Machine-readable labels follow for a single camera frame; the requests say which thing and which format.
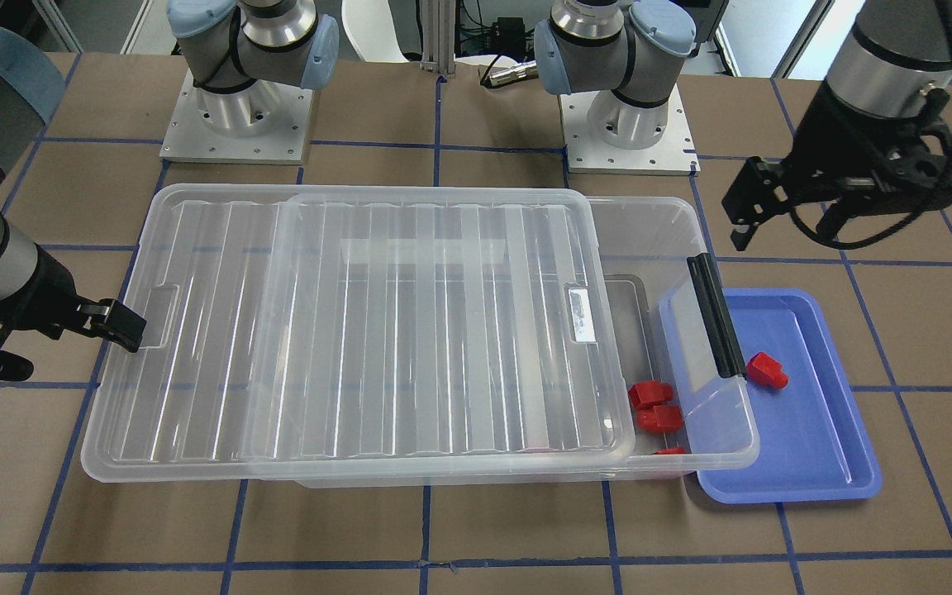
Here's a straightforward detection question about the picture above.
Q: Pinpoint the white chair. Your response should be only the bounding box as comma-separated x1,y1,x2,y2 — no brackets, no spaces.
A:
340,1,409,64

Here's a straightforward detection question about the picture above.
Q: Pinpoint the aluminium frame post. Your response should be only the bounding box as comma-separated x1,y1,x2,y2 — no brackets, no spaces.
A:
418,0,457,79

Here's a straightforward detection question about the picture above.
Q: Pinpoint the clear plastic box lid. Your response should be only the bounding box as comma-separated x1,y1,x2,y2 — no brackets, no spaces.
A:
82,183,635,487

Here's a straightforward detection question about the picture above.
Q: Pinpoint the clear plastic storage box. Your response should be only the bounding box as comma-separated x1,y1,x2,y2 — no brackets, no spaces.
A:
286,195,760,490

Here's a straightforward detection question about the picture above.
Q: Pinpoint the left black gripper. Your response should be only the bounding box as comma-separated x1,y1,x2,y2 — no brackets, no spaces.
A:
721,83,952,251

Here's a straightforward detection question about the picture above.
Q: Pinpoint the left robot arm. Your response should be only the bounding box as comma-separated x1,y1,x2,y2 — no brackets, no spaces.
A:
534,1,952,251

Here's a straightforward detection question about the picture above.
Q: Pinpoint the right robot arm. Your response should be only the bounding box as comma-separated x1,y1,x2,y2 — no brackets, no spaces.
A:
0,1,340,382

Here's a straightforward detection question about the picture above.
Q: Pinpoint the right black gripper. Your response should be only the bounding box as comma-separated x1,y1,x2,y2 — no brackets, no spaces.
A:
0,244,147,382

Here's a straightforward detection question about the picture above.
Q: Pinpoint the blue plastic tray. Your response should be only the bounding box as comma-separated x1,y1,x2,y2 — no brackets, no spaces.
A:
696,288,883,504

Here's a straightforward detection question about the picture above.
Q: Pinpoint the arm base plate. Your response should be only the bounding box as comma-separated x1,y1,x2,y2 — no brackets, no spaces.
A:
159,73,315,166
559,88,702,176

